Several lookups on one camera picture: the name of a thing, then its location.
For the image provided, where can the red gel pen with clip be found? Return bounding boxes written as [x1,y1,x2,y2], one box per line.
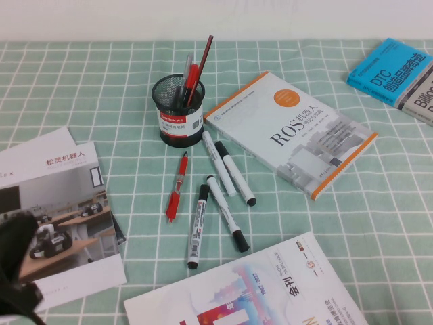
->
[164,150,189,225]

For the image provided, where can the white marker black ends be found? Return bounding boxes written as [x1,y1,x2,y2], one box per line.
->
[214,140,258,207]

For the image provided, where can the blue DTC book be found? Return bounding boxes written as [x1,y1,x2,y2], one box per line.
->
[346,37,433,104]

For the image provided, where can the black mesh pen holder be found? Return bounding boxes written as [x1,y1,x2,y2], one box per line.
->
[151,74,206,147]

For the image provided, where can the grey Billion book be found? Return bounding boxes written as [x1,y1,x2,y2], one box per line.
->
[396,62,433,128]

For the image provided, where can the white show catalogue magazine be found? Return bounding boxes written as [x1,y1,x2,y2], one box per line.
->
[123,231,369,325]

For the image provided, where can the white orange ROS book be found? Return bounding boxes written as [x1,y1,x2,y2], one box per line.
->
[202,70,379,201]

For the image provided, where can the all white marker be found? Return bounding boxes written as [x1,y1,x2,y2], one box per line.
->
[201,131,237,198]

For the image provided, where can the labelled white marker black cap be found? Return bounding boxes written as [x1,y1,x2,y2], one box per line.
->
[187,183,210,270]

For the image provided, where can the red capped pen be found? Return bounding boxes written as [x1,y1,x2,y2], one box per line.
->
[182,63,200,108]

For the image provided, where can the transparent grey pen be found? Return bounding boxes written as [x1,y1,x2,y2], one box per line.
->
[178,53,194,102]

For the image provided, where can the robot photo brochure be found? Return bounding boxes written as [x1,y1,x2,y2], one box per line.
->
[0,141,128,312]

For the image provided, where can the long white marker black cap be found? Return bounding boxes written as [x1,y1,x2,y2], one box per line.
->
[206,175,251,253]

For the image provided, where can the dark red pencil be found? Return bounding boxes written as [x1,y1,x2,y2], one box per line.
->
[187,33,214,108]

